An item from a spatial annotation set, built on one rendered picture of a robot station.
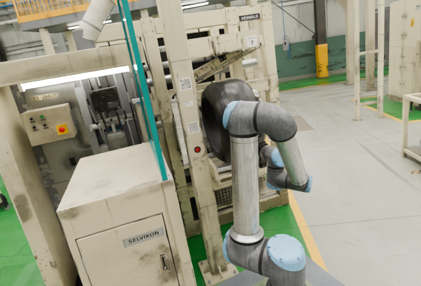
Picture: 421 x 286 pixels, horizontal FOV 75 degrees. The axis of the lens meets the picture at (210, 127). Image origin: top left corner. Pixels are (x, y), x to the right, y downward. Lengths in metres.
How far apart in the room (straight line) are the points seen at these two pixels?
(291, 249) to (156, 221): 0.54
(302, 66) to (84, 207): 10.78
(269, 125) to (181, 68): 0.91
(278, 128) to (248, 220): 0.42
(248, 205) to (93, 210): 0.58
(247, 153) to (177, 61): 0.89
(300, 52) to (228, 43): 9.32
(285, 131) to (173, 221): 0.54
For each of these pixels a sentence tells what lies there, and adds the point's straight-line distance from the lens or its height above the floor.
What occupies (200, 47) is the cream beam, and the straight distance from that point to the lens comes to 2.06.
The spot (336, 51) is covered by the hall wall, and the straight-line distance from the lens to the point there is 11.78.
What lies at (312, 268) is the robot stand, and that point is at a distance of 1.59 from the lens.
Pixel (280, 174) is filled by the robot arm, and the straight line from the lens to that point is 1.51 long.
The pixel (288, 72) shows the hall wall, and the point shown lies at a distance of 11.32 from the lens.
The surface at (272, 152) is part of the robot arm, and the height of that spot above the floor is 1.13.
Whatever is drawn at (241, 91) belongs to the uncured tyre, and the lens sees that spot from 1.79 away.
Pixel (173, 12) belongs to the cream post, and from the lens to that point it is 1.78.
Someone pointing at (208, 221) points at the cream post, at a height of 0.49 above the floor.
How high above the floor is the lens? 1.70
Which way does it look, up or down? 16 degrees down
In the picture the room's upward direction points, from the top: 9 degrees counter-clockwise
